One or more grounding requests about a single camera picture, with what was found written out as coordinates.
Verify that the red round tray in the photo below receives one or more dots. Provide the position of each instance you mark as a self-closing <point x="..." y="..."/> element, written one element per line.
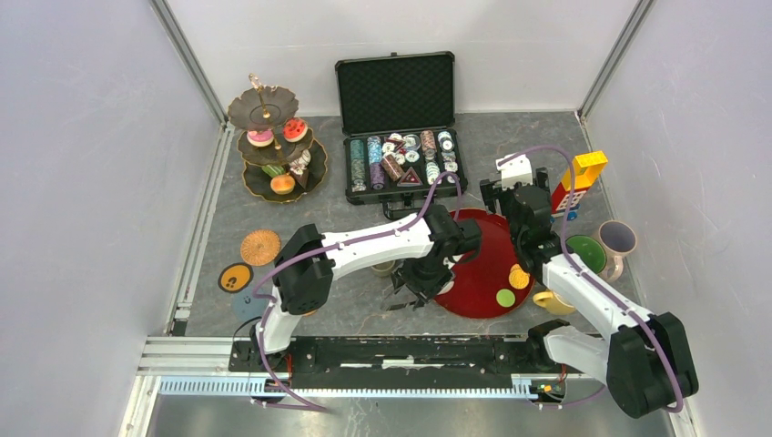
<point x="477" y="280"/>

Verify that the white rectangular pastry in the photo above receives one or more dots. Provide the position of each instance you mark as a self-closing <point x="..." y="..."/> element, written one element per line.
<point x="273" y="170"/>

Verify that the beige purple mug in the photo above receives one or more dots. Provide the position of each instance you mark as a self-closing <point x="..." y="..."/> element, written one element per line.
<point x="618" y="241"/>

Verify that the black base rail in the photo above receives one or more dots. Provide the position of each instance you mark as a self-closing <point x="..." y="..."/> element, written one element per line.
<point x="315" y="368"/>

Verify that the black poker chip case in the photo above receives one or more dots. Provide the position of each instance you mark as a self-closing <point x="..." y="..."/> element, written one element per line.
<point x="398" y="114"/>

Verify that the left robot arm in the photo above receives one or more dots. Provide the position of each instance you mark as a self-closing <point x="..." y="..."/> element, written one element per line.
<point x="426" y="246"/>

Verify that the three-tier dessert stand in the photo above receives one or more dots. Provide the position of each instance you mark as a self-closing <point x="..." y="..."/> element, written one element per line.
<point x="262" y="107"/>

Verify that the woven coaster left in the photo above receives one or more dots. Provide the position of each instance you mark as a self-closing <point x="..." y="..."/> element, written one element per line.
<point x="260" y="247"/>

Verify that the green macaron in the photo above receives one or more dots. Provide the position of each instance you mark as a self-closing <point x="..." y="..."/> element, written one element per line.
<point x="505" y="298"/>

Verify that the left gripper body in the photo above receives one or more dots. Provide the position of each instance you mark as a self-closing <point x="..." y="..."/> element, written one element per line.
<point x="424" y="278"/>

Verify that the blue round coaster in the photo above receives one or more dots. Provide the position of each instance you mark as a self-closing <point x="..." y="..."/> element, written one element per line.
<point x="246" y="307"/>

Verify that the white striped donut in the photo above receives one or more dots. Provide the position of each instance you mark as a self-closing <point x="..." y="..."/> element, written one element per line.
<point x="300" y="164"/>

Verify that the toy block tower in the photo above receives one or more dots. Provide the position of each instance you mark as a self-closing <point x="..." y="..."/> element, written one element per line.
<point x="568" y="194"/>

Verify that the red frosted donut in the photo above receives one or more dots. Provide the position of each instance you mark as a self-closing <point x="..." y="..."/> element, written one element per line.
<point x="295" y="129"/>

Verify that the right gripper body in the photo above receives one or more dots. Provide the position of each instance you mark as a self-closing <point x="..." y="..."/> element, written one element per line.
<point x="492" y="192"/>

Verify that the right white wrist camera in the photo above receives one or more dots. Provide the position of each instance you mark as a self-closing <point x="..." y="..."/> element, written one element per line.
<point x="514" y="171"/>

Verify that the yellow cup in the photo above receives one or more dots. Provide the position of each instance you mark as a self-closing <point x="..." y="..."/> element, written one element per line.
<point x="553" y="303"/>

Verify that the orange black coaster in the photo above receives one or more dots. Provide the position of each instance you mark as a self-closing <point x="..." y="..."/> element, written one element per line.
<point x="235" y="277"/>

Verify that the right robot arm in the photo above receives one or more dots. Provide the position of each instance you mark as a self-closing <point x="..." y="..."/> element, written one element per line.
<point x="642" y="358"/>

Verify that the orange waffle biscuit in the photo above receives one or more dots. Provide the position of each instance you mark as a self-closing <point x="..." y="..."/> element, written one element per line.
<point x="518" y="278"/>

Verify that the chocolate cake slice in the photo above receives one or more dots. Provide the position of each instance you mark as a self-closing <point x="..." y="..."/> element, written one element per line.
<point x="301" y="175"/>

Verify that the orange peach bun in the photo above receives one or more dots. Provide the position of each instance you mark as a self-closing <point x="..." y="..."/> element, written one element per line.
<point x="283" y="184"/>

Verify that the small grey-green cup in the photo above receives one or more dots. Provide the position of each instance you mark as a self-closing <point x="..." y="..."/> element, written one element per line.
<point x="384" y="269"/>

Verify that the green bowl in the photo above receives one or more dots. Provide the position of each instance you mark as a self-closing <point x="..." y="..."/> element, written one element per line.
<point x="590" y="251"/>

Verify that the pink frosted donut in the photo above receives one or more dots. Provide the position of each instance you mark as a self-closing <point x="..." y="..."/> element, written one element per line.
<point x="260" y="138"/>

